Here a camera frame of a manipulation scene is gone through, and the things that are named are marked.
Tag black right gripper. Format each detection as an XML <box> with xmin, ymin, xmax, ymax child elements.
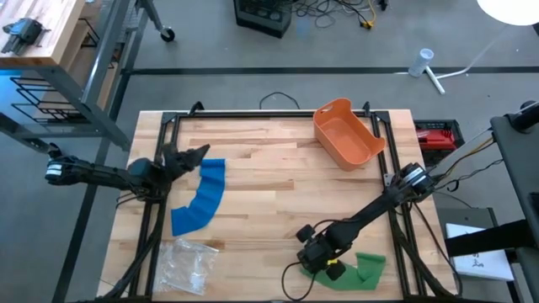
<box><xmin>296</xmin><ymin>225</ymin><xmax>346</xmax><ymax>281</ymax></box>

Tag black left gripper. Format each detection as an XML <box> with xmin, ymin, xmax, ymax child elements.
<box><xmin>153</xmin><ymin>142</ymin><xmax>211</xmax><ymax>186</ymax></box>

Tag blue elastic bandage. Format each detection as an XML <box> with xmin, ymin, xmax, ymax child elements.
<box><xmin>170</xmin><ymin>157</ymin><xmax>227</xmax><ymax>237</ymax></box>

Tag green elastic bandage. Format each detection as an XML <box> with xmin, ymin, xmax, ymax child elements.
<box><xmin>299</xmin><ymin>251</ymin><xmax>387</xmax><ymax>292</ymax></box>

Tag clear plastic zip bag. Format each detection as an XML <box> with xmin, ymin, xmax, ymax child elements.
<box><xmin>152</xmin><ymin>237</ymin><xmax>220</xmax><ymax>296</ymax></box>

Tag orange plastic bin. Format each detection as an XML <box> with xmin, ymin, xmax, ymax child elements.
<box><xmin>312</xmin><ymin>98</ymin><xmax>387</xmax><ymax>173</ymax></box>

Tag black computer case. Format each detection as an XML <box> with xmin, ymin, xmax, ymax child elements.
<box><xmin>233</xmin><ymin>0</ymin><xmax>294</xmax><ymax>40</ymax></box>

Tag grey flat case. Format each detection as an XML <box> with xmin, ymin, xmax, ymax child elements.
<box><xmin>435</xmin><ymin>206</ymin><xmax>498</xmax><ymax>231</ymax></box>

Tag white box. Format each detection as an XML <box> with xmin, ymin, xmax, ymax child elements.
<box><xmin>445</xmin><ymin>222</ymin><xmax>515</xmax><ymax>282</ymax></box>

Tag black crate with red tool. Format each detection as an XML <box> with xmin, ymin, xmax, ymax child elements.
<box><xmin>414</xmin><ymin>119</ymin><xmax>466</xmax><ymax>167</ymax></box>

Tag black device on workbench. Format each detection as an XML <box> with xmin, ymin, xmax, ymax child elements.
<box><xmin>1</xmin><ymin>17</ymin><xmax>51</xmax><ymax>56</ymax></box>

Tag white lamp stand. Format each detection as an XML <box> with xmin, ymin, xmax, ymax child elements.
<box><xmin>393</xmin><ymin>23</ymin><xmax>513</xmax><ymax>96</ymax></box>

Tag white plastic bottle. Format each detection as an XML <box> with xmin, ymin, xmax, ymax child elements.
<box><xmin>407</xmin><ymin>47</ymin><xmax>435</xmax><ymax>78</ymax></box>

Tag black desk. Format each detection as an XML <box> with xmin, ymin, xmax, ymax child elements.
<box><xmin>444</xmin><ymin>100</ymin><xmax>539</xmax><ymax>303</ymax></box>

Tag white round lamp shade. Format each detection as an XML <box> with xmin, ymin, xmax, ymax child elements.
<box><xmin>476</xmin><ymin>0</ymin><xmax>539</xmax><ymax>27</ymax></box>

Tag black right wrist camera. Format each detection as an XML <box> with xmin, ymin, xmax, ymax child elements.
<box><xmin>299</xmin><ymin>242</ymin><xmax>334</xmax><ymax>274</ymax></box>

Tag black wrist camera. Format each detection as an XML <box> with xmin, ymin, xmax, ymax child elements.
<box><xmin>127</xmin><ymin>157</ymin><xmax>156</xmax><ymax>180</ymax></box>
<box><xmin>299</xmin><ymin>242</ymin><xmax>334</xmax><ymax>274</ymax></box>

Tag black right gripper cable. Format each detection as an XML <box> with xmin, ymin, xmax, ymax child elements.
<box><xmin>280</xmin><ymin>263</ymin><xmax>317</xmax><ymax>302</ymax></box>

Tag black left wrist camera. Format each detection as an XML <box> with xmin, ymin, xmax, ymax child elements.
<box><xmin>127</xmin><ymin>157</ymin><xmax>156</xmax><ymax>180</ymax></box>

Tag thin black cable loop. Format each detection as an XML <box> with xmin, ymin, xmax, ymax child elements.
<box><xmin>259</xmin><ymin>91</ymin><xmax>301</xmax><ymax>111</ymax></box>

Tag black wire rack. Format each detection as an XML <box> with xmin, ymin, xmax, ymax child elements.
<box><xmin>10</xmin><ymin>75</ymin><xmax>92</xmax><ymax>125</ymax></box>

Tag black and yellow wire bundle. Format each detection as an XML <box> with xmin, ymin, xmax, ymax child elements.
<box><xmin>429</xmin><ymin>134</ymin><xmax>504</xmax><ymax>194</ymax></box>

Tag wooden workbench with grey frame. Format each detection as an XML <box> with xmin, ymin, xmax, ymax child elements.
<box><xmin>0</xmin><ymin>0</ymin><xmax>148</xmax><ymax>152</ymax></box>

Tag tangled floor cables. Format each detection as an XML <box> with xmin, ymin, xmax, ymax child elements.
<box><xmin>292</xmin><ymin>0</ymin><xmax>391</xmax><ymax>30</ymax></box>

